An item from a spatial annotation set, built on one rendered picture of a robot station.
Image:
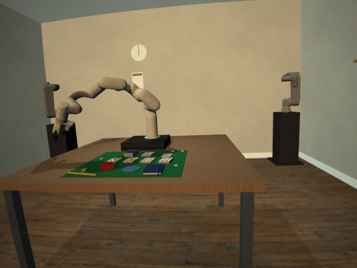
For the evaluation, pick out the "blue round disc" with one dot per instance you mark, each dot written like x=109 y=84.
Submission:
x=131 y=168

